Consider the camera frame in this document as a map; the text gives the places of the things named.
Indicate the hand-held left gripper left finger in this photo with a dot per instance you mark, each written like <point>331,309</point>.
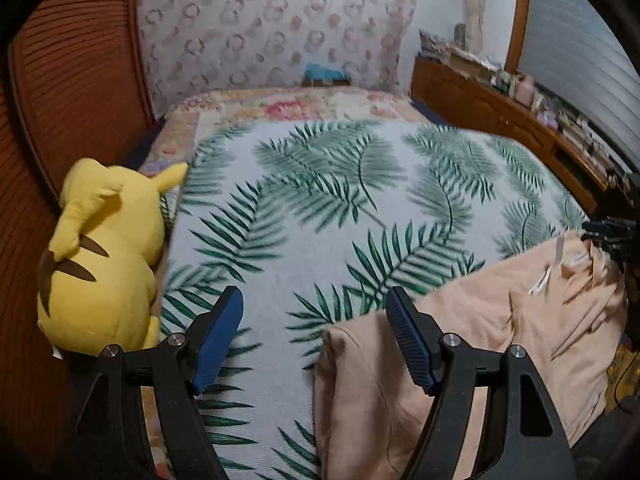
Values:
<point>220,340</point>

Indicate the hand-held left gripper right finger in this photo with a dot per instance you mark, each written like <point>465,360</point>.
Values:
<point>410,345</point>

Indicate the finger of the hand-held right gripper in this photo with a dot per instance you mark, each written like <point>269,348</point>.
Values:
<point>605,235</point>

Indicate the beige printed t-shirt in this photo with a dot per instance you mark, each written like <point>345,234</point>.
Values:
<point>500,330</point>

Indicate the purple tape dispenser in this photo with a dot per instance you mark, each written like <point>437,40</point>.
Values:
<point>549,119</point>

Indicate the yellow plush toy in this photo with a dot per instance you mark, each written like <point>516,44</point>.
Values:
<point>100,270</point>

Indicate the leaf print blanket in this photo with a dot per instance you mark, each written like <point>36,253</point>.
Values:
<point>310,210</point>

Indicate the pink thermos jug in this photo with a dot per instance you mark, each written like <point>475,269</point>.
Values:
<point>525,91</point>

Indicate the grey window blind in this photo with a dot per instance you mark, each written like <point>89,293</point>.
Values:
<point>575,60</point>

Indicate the wooden sideboard cabinet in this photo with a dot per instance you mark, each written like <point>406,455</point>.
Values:
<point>475,100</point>

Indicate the open cardboard box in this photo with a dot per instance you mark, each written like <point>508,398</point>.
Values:
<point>465,62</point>

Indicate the floral bedspread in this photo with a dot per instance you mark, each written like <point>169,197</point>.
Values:
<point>280,105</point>

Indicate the tied patterned window curtain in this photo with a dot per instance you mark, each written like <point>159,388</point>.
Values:
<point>475,0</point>

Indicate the cardboard box with blue cloth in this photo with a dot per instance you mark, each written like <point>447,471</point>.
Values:
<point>322,72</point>

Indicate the wooden louvered wardrobe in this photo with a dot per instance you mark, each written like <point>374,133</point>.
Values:
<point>75,85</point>

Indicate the circle print sheer curtain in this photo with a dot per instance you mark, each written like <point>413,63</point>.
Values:
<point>250,25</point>

